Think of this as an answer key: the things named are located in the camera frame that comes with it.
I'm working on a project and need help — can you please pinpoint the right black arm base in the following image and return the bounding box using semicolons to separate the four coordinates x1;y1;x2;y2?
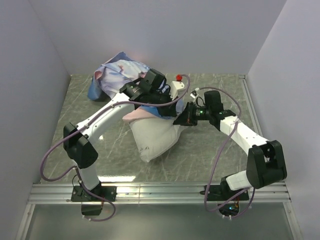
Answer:
199;184;253;220

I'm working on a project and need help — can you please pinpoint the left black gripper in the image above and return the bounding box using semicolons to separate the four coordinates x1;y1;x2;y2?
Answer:
149;88;181;119

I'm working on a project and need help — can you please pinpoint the side aluminium rail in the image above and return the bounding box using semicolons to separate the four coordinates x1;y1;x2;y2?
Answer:
238;74;263;136

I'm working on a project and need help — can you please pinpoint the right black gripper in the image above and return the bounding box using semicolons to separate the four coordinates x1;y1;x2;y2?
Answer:
172;101;212;127

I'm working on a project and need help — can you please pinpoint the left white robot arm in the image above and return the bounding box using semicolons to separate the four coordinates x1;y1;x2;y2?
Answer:
63;69;186;201

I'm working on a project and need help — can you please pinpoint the aluminium mounting rail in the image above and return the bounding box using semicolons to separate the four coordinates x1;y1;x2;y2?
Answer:
27;182;291;205

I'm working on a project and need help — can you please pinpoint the pink cartoon pillowcase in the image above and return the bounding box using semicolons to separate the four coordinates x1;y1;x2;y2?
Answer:
87;52;184;123

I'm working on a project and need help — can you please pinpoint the white pillow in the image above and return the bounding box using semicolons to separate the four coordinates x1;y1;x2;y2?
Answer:
129;117;186;163

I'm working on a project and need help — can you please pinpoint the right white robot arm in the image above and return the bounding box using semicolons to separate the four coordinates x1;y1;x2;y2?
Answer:
174;90;287;200

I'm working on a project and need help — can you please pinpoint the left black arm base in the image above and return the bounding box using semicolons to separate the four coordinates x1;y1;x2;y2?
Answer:
70;180;117;222

